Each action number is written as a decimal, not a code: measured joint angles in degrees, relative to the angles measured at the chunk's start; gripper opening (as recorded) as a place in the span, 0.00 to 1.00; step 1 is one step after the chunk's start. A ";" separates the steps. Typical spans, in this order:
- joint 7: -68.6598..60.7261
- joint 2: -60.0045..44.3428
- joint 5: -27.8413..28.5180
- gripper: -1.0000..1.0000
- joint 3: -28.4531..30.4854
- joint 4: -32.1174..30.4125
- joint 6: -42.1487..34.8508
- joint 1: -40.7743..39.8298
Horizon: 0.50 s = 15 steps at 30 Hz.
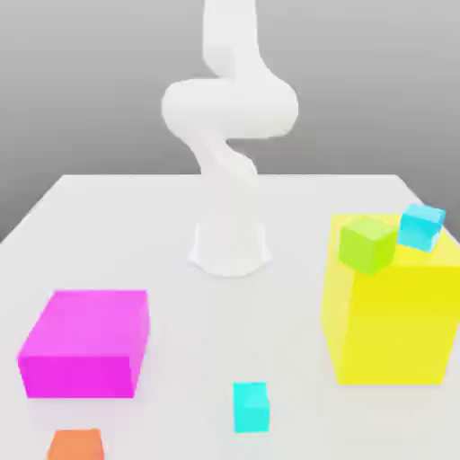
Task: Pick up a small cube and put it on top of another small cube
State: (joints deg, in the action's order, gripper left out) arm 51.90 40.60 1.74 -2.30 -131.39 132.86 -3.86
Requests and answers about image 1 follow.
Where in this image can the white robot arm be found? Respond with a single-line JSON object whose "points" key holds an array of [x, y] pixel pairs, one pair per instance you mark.
{"points": [[230, 107]]}

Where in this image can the small lime green cube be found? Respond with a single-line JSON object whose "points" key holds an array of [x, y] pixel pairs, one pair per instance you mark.
{"points": [[366, 246]]}

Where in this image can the small cyan cube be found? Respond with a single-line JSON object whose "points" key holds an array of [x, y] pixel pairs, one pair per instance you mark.
{"points": [[251, 408]]}

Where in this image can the small sky blue cube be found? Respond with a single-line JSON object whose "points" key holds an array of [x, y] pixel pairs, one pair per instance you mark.
{"points": [[420, 226]]}

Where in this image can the small orange cube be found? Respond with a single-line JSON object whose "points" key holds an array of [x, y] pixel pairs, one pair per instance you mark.
{"points": [[76, 445]]}

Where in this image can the large magenta box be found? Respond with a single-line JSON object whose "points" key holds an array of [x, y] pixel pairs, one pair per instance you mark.
{"points": [[82, 341]]}

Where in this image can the large yellow box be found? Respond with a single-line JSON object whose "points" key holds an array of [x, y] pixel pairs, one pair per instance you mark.
{"points": [[395, 323]]}

